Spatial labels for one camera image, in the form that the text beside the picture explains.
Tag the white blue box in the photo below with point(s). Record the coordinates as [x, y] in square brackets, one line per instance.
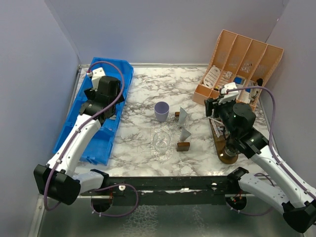
[239, 80]

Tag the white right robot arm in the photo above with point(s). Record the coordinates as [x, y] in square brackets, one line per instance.
[293, 197]

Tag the white oval soap packet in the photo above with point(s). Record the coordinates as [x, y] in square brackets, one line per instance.
[211, 77]

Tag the blue plastic bin organizer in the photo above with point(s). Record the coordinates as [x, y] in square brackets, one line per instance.
[99, 149]

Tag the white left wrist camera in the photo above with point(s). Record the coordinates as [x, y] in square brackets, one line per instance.
[95, 76]

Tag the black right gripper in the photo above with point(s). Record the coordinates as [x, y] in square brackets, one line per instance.
[209, 102]

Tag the lilac plastic cup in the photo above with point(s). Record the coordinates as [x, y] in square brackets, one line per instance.
[161, 110]

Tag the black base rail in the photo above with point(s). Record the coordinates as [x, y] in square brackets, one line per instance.
[164, 190]

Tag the brown oval wooden tray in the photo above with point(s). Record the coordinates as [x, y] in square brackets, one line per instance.
[219, 145]

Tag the clear square toothbrush holder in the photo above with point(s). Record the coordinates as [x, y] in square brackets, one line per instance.
[221, 133]

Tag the clear plastic cup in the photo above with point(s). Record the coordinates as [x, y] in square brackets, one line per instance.
[161, 142]

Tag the peach compartment organizer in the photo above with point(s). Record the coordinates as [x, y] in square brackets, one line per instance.
[239, 56]

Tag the dark blue plastic cup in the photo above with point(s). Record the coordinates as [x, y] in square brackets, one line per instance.
[230, 152]

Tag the brown lid clear box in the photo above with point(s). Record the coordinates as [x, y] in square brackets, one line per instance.
[177, 114]
[183, 146]

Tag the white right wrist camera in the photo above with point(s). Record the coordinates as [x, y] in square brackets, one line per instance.
[227, 94]

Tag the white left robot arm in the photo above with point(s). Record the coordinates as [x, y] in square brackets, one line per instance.
[56, 179]

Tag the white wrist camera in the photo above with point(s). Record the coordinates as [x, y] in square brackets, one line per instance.
[227, 94]
[95, 76]

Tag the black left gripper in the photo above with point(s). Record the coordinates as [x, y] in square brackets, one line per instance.
[92, 93]

